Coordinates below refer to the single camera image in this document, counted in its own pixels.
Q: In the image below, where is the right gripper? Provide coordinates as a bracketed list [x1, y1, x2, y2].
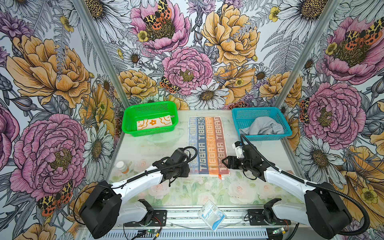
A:
[221, 155, 253, 171]

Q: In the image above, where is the plain grey towel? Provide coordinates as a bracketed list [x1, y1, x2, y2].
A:
[239, 117, 285, 136]

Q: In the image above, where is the grey patterned towel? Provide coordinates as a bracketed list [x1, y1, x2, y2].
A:
[188, 117, 230, 179]

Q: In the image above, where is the orange white floral towel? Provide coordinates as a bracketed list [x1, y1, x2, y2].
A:
[137, 115, 172, 131]

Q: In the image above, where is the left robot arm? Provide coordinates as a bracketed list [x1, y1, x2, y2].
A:
[79, 146, 198, 239]

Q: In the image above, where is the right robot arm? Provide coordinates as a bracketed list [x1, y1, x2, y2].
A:
[222, 142, 352, 239]

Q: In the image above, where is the teal plastic basket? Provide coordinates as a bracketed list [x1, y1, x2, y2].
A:
[232, 107, 293, 141]

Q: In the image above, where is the small orange cap bottle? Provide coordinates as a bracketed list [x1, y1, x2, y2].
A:
[116, 161, 130, 174]

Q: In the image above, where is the white blue packet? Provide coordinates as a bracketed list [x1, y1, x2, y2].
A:
[198, 201, 226, 231]

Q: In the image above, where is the green plastic basket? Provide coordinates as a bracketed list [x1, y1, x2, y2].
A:
[122, 101, 179, 137]

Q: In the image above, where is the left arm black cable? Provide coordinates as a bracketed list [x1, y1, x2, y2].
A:
[71, 146, 199, 226]

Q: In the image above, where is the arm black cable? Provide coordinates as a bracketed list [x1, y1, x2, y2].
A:
[239, 134, 371, 236]
[71, 146, 199, 226]

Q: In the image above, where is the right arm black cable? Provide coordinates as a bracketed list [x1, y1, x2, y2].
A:
[239, 134, 371, 236]

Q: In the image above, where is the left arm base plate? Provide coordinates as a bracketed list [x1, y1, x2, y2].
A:
[124, 210, 168, 227]

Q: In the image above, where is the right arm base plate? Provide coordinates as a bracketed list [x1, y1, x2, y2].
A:
[244, 209, 292, 226]

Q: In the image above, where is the aluminium front rail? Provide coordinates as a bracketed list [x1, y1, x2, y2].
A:
[77, 205, 337, 230]

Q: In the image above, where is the left aluminium frame post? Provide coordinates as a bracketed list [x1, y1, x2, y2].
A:
[74, 1, 131, 109]

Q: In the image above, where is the aluminium frame post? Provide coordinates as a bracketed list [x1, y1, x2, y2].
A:
[74, 1, 131, 109]
[274, 0, 342, 108]

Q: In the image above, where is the right aluminium frame post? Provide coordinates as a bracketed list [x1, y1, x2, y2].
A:
[274, 0, 342, 108]

